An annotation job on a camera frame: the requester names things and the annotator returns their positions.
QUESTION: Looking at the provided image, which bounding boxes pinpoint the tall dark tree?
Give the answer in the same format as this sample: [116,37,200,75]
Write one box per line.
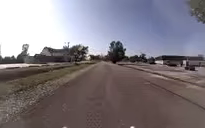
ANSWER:
[107,40,127,64]

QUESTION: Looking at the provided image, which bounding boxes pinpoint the tree beside house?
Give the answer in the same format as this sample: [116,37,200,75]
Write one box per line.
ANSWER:
[69,44,90,63]

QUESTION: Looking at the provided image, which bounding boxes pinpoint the grey asphalt road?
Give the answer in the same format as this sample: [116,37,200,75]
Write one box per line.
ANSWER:
[0,61,205,128]

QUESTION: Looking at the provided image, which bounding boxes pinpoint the white house with dark roof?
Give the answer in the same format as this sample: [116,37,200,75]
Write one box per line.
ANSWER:
[39,46,73,63]

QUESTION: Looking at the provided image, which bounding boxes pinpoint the pale paved lot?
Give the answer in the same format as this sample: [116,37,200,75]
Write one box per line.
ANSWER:
[118,62,205,91]

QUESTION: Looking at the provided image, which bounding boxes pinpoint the low dark-roofed building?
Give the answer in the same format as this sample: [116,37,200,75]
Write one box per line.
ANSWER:
[154,54,205,67]

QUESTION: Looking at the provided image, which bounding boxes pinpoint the slim tree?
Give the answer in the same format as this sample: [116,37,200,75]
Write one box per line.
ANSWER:
[17,43,30,63]

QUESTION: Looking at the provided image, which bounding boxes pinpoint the grass verge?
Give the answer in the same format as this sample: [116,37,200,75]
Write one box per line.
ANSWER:
[0,62,95,103]

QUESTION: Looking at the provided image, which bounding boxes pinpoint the pale gravel strip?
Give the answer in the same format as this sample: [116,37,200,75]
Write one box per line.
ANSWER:
[0,63,99,126]

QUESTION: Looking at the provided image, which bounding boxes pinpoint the dark vehicle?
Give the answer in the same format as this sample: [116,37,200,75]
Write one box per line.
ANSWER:
[184,64,196,72]

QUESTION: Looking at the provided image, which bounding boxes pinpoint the pale side road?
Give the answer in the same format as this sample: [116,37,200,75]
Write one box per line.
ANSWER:
[0,62,44,71]

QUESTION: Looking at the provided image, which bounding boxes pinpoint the dark hedge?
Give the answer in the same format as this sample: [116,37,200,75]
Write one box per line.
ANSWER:
[0,54,41,65]

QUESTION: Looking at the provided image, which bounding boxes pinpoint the large leafy tree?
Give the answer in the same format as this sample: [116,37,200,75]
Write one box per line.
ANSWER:
[188,0,205,31]

